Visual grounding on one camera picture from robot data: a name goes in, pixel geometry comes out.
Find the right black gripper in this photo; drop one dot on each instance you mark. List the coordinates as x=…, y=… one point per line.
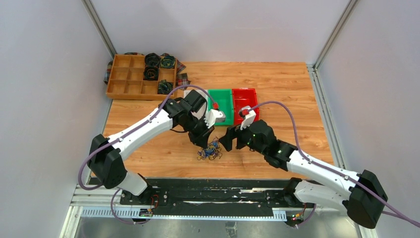
x=233, y=132

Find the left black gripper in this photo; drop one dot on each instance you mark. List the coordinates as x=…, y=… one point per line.
x=201, y=140

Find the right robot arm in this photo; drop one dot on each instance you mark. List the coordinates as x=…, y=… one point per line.
x=360, y=195

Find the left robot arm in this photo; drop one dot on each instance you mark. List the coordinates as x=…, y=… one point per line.
x=107, y=154

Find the white plastic bin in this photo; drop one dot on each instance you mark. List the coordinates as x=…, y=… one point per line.
x=192, y=103

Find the rolled green cloth bottom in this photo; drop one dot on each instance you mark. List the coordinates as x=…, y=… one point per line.
x=164, y=87

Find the rolled green cloth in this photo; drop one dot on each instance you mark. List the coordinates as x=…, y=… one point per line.
x=164, y=87
x=168, y=62

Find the plaid cloth under tray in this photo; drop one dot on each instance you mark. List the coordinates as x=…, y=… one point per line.
x=133, y=61

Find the red plastic bin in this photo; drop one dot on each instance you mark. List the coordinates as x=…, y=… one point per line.
x=243, y=97

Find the rolled dark cloth middle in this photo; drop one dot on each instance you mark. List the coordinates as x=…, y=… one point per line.
x=151, y=73

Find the rolled dark cloth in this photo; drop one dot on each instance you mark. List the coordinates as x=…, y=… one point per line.
x=152, y=60
x=151, y=73

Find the rolled green cloth top right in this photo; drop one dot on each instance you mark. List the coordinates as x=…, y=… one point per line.
x=168, y=62

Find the rolled dark cloth top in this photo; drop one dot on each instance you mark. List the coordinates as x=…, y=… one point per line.
x=152, y=60

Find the wooden compartment tray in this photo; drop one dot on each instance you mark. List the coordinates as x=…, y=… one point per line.
x=127, y=87

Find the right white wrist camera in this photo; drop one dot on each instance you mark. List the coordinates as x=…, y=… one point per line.
x=248, y=115

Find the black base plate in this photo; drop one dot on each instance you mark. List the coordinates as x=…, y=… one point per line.
x=216, y=197

